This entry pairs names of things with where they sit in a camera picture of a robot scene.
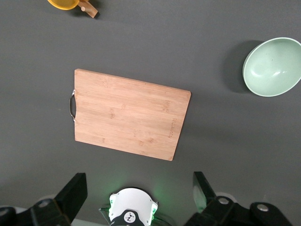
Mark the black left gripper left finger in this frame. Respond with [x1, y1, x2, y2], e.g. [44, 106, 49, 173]
[0, 172, 88, 226]

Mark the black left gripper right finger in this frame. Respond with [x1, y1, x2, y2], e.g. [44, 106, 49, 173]
[183, 171, 294, 226]

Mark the wooden cutting board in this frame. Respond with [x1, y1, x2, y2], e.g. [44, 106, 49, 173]
[69, 68, 191, 161]

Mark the light green bowl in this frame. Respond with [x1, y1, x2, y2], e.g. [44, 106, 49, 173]
[242, 37, 301, 97]

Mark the wooden peg rack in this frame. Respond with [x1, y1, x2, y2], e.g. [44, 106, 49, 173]
[77, 0, 99, 19]

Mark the yellow cup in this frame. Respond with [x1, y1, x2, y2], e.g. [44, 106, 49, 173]
[47, 0, 80, 10]

